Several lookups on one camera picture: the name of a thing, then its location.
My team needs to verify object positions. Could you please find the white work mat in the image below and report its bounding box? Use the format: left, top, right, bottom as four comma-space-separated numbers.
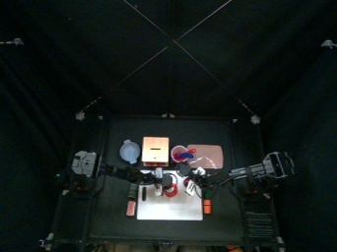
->
135, 168, 206, 221

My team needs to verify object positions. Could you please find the pink dough piece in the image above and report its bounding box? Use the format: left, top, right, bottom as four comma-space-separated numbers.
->
126, 200, 136, 218

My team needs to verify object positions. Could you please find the pale blue bowl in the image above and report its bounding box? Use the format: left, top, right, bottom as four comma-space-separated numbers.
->
119, 139, 142, 165

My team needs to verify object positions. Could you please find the pink cup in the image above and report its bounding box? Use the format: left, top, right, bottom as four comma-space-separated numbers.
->
170, 145, 190, 163

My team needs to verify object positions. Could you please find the red ring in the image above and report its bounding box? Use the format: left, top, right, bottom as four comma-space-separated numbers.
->
162, 183, 180, 199

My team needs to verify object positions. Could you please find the blue toy utensil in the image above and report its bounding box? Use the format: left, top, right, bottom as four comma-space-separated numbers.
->
178, 148, 198, 159

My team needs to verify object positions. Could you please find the black round lid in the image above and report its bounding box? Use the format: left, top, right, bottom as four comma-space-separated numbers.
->
176, 162, 192, 176

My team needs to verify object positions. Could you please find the thin diagonal brace wire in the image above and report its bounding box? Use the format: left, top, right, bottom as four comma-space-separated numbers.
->
80, 0, 233, 114
123, 0, 258, 116

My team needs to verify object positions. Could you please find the pink cutting board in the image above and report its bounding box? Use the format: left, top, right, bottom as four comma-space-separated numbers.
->
186, 144, 225, 170

